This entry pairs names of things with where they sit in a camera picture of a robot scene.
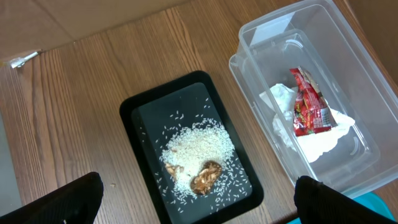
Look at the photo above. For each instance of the teal serving tray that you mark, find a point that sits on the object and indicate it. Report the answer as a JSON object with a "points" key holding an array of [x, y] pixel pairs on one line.
{"points": [[371, 201]]}

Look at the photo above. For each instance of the black food waste tray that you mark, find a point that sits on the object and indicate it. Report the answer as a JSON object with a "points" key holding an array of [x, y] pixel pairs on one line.
{"points": [[151, 118]]}

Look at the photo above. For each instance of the red snack wrapper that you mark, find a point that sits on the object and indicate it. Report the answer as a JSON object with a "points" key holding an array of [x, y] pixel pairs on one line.
{"points": [[312, 115]]}

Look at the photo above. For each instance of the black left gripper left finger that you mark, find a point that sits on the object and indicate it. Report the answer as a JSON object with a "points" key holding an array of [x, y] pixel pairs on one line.
{"points": [[76, 202]]}

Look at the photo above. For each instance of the clear plastic waste bin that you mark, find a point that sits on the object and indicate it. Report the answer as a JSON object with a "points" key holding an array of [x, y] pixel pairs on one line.
{"points": [[314, 35]]}

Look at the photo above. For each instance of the brown food scrap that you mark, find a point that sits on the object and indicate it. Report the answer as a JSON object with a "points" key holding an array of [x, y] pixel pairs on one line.
{"points": [[206, 178]]}

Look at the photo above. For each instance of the pile of white rice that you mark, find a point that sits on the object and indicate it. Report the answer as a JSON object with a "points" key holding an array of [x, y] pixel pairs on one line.
{"points": [[184, 148]]}

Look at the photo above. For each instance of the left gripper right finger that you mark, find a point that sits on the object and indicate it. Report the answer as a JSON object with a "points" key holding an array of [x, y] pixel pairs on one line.
{"points": [[319, 204]]}

